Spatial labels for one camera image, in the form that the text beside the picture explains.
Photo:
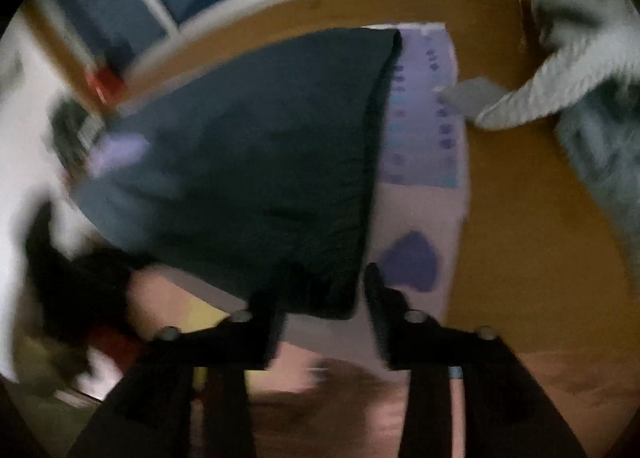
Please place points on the red box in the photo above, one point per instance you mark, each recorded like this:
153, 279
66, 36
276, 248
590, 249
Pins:
104, 87

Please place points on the light grey garment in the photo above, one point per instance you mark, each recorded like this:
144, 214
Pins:
575, 8

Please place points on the purple dotted blanket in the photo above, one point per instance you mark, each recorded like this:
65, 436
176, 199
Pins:
425, 208

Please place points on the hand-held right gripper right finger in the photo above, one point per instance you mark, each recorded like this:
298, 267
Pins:
385, 323

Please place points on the pink foam mat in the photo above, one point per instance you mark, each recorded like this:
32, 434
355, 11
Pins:
160, 298

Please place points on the dark teal garment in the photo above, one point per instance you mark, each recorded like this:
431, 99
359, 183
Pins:
290, 163

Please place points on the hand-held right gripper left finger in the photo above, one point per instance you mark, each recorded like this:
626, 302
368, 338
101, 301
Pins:
250, 338

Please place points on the dark shaggy bundle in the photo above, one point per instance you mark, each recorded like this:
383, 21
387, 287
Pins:
75, 133

